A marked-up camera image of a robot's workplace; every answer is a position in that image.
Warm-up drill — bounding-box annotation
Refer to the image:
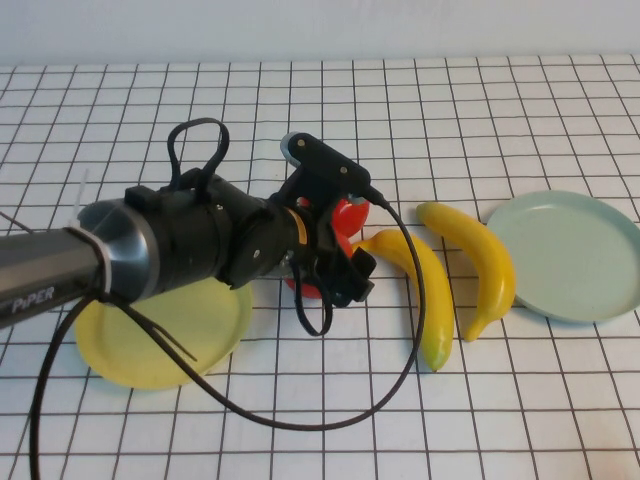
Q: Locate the white zip tie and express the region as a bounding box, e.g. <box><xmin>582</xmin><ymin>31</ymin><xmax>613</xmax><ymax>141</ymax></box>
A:
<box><xmin>64</xmin><ymin>168</ymin><xmax>115</xmax><ymax>304</ymax></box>

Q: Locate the red apple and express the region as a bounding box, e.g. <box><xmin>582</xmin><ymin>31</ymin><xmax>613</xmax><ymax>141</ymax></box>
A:
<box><xmin>283</xmin><ymin>234</ymin><xmax>359</xmax><ymax>301</ymax></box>
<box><xmin>298</xmin><ymin>195</ymin><xmax>372</xmax><ymax>240</ymax></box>

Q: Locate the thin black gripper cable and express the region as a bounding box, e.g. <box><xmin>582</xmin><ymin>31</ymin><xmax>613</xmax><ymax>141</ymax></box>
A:
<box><xmin>293</xmin><ymin>259</ymin><xmax>335</xmax><ymax>337</ymax></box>

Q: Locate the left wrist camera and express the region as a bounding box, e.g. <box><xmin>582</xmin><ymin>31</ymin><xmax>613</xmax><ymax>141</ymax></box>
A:
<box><xmin>279</xmin><ymin>131</ymin><xmax>374</xmax><ymax>216</ymax></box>

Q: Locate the yellow banana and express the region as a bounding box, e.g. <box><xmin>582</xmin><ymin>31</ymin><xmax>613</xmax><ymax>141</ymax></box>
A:
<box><xmin>351</xmin><ymin>228</ymin><xmax>455</xmax><ymax>373</ymax></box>
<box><xmin>415</xmin><ymin>201</ymin><xmax>516</xmax><ymax>343</ymax></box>

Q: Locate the light blue round plate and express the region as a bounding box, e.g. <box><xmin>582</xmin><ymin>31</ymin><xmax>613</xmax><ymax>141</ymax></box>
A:
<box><xmin>485</xmin><ymin>189</ymin><xmax>640</xmax><ymax>326</ymax></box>

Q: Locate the left camera black cable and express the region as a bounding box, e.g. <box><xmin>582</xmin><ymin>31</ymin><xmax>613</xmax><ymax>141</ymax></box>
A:
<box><xmin>28</xmin><ymin>185</ymin><xmax>424</xmax><ymax>480</ymax></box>

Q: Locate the yellow round plate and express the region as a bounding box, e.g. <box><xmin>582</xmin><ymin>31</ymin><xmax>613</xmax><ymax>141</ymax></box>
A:
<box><xmin>74</xmin><ymin>279</ymin><xmax>254</xmax><ymax>392</ymax></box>

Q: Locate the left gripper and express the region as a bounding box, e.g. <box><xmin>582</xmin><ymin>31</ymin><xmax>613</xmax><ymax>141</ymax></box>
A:
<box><xmin>287</xmin><ymin>202</ymin><xmax>377</xmax><ymax>307</ymax></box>

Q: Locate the white grid-pattern tablecloth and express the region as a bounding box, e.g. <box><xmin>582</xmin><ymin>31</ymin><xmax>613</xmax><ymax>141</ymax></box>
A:
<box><xmin>0</xmin><ymin>53</ymin><xmax>640</xmax><ymax>480</ymax></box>

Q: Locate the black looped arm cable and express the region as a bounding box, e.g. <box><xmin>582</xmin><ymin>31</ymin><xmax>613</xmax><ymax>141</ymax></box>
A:
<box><xmin>167</xmin><ymin>117</ymin><xmax>231</xmax><ymax>194</ymax></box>

